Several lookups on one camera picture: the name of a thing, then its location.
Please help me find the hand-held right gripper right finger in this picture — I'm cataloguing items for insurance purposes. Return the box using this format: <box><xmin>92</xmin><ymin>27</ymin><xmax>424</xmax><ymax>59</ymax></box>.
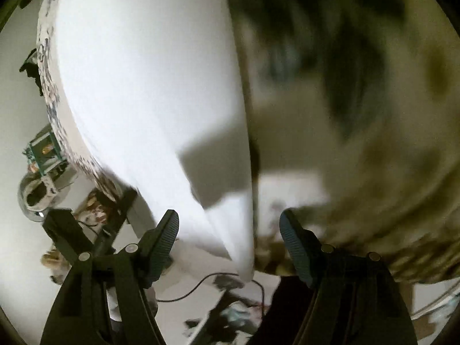
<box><xmin>278</xmin><ymin>208</ymin><xmax>419</xmax><ymax>345</ymax></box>

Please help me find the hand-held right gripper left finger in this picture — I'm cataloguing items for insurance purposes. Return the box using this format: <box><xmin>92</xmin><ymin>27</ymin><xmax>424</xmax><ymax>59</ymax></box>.
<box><xmin>40</xmin><ymin>208</ymin><xmax>180</xmax><ymax>345</ymax></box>

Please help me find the shiny metal round pot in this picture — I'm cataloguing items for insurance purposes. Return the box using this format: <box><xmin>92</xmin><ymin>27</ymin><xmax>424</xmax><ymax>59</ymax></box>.
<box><xmin>18</xmin><ymin>174</ymin><xmax>61</xmax><ymax>223</ymax></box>

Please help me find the beige dark-patterned cloth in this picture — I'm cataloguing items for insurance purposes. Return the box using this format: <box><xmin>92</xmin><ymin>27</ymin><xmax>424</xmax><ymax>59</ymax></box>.
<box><xmin>221</xmin><ymin>0</ymin><xmax>460</xmax><ymax>284</ymax></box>

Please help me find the green box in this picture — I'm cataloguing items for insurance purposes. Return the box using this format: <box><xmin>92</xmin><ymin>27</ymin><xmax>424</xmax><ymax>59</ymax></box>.
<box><xmin>24</xmin><ymin>125</ymin><xmax>70</xmax><ymax>177</ymax></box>

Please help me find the small dark object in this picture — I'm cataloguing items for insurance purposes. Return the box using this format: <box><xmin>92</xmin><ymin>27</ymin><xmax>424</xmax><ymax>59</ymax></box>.
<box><xmin>20</xmin><ymin>48</ymin><xmax>41</xmax><ymax>97</ymax></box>

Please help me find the black cable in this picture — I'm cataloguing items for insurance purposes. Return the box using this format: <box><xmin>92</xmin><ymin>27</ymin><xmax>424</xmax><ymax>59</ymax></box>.
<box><xmin>155</xmin><ymin>272</ymin><xmax>267</xmax><ymax>308</ymax></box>

